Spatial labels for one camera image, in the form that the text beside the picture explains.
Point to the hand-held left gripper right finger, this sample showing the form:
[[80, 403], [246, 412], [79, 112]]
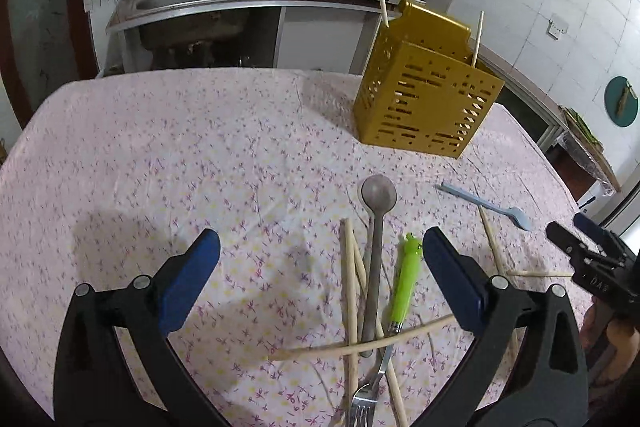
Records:
[[450, 277]]

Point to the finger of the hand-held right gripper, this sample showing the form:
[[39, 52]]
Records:
[[575, 247], [592, 229]]

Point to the yellow slotted utensil holder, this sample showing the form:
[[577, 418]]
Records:
[[425, 107]]

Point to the white wall socket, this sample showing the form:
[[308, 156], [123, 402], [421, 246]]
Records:
[[557, 27]]

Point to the grey metal spoon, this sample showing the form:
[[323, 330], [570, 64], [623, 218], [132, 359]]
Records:
[[377, 197]]

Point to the person's right hand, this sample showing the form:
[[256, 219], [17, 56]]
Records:
[[625, 342]]

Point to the round teal board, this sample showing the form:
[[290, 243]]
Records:
[[617, 102]]

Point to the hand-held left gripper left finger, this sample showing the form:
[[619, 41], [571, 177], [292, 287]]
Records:
[[192, 267]]

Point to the steel kitchen sink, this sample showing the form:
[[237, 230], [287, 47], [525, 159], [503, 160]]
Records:
[[190, 2]]

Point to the pink floral tablecloth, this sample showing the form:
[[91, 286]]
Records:
[[150, 157]]

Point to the light blue plastic fork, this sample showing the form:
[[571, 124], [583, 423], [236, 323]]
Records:
[[480, 202]]

